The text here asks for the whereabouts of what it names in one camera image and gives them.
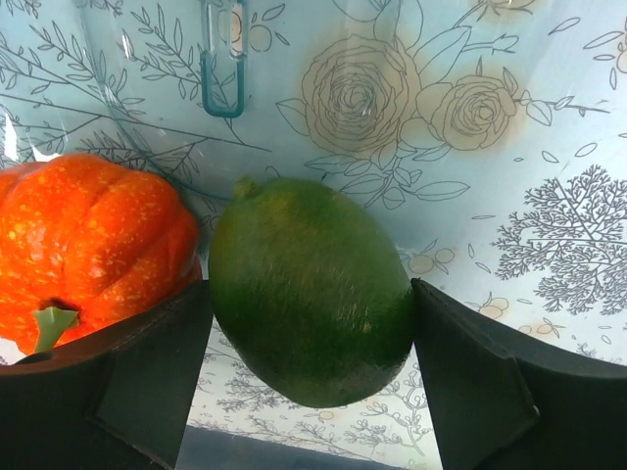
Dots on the small orange pumpkin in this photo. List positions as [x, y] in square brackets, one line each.
[82, 234]

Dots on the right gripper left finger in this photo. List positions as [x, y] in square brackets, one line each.
[116, 399]

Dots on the clear blue glass dish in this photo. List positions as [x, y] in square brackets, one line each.
[343, 98]

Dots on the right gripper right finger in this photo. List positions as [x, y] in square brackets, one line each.
[500, 399]

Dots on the floral tablecloth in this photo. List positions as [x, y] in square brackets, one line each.
[539, 245]

